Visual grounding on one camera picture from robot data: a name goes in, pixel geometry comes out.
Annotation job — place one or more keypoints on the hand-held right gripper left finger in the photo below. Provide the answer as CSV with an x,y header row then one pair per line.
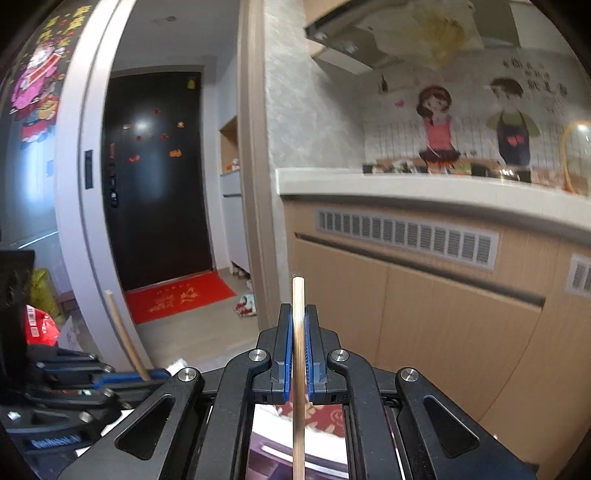
x,y
286,364

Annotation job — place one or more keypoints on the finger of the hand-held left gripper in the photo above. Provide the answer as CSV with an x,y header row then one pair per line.
x,y
124,381
74,362

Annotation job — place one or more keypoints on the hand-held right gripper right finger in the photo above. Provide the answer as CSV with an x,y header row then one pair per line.
x,y
312,364

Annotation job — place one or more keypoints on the wooden chopstick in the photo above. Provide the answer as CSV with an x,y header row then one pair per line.
x,y
124,332
298,346

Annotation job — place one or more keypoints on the red plastic bag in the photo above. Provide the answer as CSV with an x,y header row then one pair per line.
x,y
41,327

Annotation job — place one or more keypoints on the yellow plastic bag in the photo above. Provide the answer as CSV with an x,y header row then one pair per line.
x,y
44,290

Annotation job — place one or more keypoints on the white table cloth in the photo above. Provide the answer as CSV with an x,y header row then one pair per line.
x,y
175,365

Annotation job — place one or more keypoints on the floral slippers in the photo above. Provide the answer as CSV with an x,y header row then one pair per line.
x,y
245,305

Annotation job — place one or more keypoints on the red doormat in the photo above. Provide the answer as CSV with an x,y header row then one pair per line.
x,y
180,297

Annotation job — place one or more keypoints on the wooden kitchen cabinet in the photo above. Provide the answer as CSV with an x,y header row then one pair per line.
x,y
438,332

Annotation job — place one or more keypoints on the white shoe cabinet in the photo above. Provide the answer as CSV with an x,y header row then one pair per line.
x,y
233,217

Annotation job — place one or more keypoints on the long white vent grille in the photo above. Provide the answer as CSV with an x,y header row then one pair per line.
x,y
406,236

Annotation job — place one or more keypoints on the black door lock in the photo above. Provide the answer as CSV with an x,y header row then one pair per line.
x,y
111,175

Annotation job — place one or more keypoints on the black entrance door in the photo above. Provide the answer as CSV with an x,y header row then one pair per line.
x,y
157,184

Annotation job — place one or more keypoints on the white kitchen countertop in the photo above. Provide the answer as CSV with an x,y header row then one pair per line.
x,y
415,185

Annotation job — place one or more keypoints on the festive figure door sticker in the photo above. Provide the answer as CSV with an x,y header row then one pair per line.
x,y
39,78

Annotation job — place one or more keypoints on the black gas stove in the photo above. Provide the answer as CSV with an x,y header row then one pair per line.
x,y
485,170

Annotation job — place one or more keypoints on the short white vent grille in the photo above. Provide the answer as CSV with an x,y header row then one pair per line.
x,y
581,276

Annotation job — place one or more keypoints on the steel range hood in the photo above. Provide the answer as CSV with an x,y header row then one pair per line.
x,y
341,41

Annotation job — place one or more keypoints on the round wooden-rimmed lid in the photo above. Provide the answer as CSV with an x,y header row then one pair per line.
x,y
565,152

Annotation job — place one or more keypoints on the yellowish plastic cover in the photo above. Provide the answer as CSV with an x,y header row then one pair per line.
x,y
434,32

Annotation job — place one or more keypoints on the white door frame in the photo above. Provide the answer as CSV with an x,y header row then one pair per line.
x,y
69,230

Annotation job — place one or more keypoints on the beige door frame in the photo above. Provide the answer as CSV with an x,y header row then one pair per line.
x,y
258,184

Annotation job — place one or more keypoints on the cartoon couple wall sticker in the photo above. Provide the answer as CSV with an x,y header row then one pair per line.
x,y
436,129

